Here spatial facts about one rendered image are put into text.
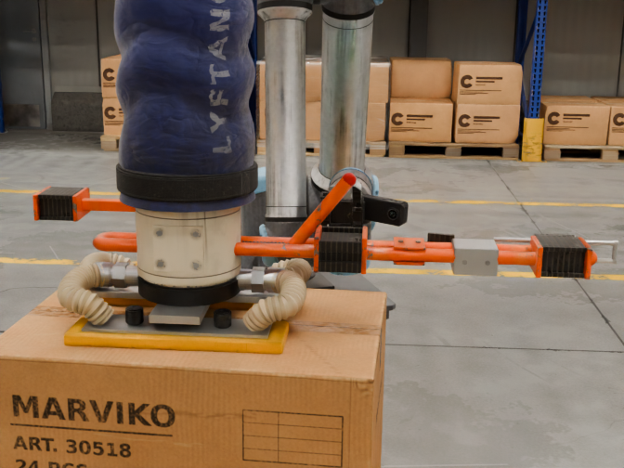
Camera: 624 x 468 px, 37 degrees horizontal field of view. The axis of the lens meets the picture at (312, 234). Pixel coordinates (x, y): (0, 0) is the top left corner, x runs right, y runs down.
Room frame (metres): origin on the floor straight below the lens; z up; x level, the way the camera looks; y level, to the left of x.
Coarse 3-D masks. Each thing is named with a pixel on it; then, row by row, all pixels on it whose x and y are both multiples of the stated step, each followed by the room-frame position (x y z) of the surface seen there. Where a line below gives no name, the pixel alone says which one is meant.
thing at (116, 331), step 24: (216, 312) 1.35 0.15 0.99; (72, 336) 1.32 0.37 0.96; (96, 336) 1.32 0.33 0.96; (120, 336) 1.32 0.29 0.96; (144, 336) 1.32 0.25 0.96; (168, 336) 1.32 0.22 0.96; (192, 336) 1.32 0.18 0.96; (216, 336) 1.32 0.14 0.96; (240, 336) 1.32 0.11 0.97; (264, 336) 1.32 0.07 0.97
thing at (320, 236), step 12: (324, 228) 1.48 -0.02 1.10; (336, 228) 1.48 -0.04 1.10; (348, 228) 1.48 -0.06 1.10; (360, 228) 1.48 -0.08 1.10; (324, 240) 1.40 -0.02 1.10; (336, 240) 1.40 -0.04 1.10; (348, 240) 1.43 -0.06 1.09; (360, 240) 1.43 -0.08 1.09; (324, 252) 1.40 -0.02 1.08; (336, 252) 1.39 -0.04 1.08; (348, 252) 1.39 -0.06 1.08; (360, 252) 1.39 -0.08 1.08; (324, 264) 1.39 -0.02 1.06; (336, 264) 1.39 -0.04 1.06; (348, 264) 1.39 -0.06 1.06; (360, 264) 1.39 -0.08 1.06
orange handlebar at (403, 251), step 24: (96, 240) 1.45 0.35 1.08; (120, 240) 1.44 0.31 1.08; (240, 240) 1.46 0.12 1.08; (264, 240) 1.46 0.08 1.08; (288, 240) 1.46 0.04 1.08; (312, 240) 1.46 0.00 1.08; (384, 240) 1.46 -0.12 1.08; (408, 240) 1.44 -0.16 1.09; (408, 264) 1.40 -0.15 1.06; (504, 264) 1.40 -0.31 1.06; (528, 264) 1.40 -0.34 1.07
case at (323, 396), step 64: (64, 320) 1.44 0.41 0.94; (320, 320) 1.45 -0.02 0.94; (384, 320) 1.55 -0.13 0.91; (0, 384) 1.29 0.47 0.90; (64, 384) 1.27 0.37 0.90; (128, 384) 1.26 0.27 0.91; (192, 384) 1.25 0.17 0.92; (256, 384) 1.24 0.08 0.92; (320, 384) 1.23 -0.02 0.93; (0, 448) 1.29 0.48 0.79; (64, 448) 1.27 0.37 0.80; (128, 448) 1.26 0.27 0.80; (192, 448) 1.25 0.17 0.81; (256, 448) 1.24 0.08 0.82; (320, 448) 1.23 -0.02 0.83
